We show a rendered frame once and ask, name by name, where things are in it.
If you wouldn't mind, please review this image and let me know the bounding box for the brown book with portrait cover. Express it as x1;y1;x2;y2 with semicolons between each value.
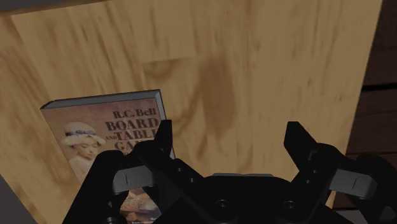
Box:
40;89;176;224

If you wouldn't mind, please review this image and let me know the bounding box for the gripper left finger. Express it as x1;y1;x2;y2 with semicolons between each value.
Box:
62;119;208;224

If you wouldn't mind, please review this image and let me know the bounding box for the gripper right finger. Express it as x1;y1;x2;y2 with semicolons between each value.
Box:
283;121;397;224

